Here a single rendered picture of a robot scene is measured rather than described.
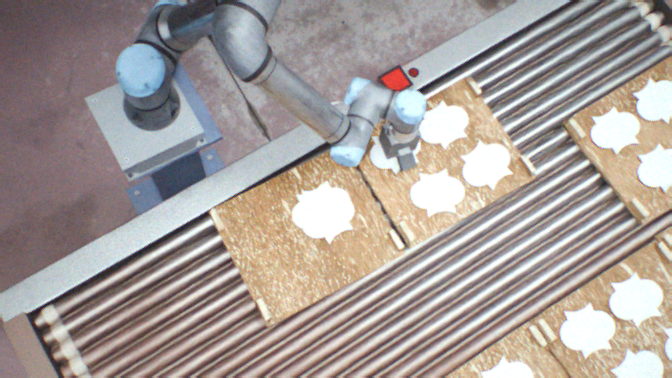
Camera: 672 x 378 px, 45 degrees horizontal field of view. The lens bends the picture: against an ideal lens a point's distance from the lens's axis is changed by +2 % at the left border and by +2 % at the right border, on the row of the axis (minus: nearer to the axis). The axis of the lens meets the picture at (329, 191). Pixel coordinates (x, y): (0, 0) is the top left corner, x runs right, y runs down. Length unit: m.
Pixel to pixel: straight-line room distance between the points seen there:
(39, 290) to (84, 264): 0.12
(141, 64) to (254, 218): 0.49
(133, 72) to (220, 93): 1.29
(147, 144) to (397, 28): 1.57
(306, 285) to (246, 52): 0.67
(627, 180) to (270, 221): 0.98
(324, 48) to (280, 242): 1.45
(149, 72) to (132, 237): 0.44
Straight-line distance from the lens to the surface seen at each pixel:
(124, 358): 2.09
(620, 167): 2.34
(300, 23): 3.43
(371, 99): 1.91
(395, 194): 2.15
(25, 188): 3.27
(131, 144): 2.19
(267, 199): 2.12
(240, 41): 1.68
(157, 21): 2.06
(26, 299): 2.18
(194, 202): 2.16
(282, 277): 2.07
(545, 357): 2.14
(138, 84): 2.01
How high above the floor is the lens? 2.96
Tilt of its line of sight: 71 degrees down
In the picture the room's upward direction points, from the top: 9 degrees clockwise
